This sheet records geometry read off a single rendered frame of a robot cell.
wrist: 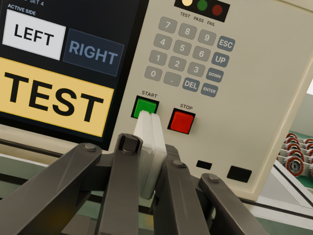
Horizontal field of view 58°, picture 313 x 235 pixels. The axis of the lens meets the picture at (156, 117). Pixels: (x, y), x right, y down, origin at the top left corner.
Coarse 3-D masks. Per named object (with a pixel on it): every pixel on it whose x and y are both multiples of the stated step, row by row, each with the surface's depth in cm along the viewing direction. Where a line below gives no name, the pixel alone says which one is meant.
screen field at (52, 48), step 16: (16, 16) 24; (16, 32) 25; (32, 32) 25; (48, 32) 25; (64, 32) 25; (80, 32) 25; (32, 48) 25; (48, 48) 25; (64, 48) 25; (80, 48) 25; (96, 48) 25; (112, 48) 25; (80, 64) 26; (96, 64) 26; (112, 64) 26
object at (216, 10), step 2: (214, 6) 25; (216, 6) 25; (218, 6) 25; (220, 6) 25; (212, 8) 25; (214, 8) 25; (216, 8) 25; (218, 8) 25; (220, 8) 25; (212, 10) 25; (214, 10) 25; (216, 10) 25; (218, 10) 25; (220, 10) 25; (212, 12) 25; (214, 12) 25; (216, 12) 25; (218, 12) 25; (220, 12) 25; (214, 14) 25; (216, 14) 25; (218, 14) 25
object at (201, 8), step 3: (201, 0) 25; (204, 0) 25; (198, 3) 25; (201, 3) 25; (204, 3) 25; (198, 6) 25; (201, 6) 25; (204, 6) 25; (201, 9) 25; (204, 9) 25
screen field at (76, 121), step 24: (0, 72) 26; (24, 72) 26; (48, 72) 26; (0, 96) 26; (24, 96) 26; (48, 96) 26; (72, 96) 27; (96, 96) 27; (48, 120) 27; (72, 120) 27; (96, 120) 27
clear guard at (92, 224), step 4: (92, 220) 28; (96, 220) 28; (92, 224) 27; (88, 228) 27; (92, 228) 27; (140, 228) 29; (88, 232) 26; (92, 232) 26; (140, 232) 28; (144, 232) 29; (148, 232) 29; (152, 232) 29
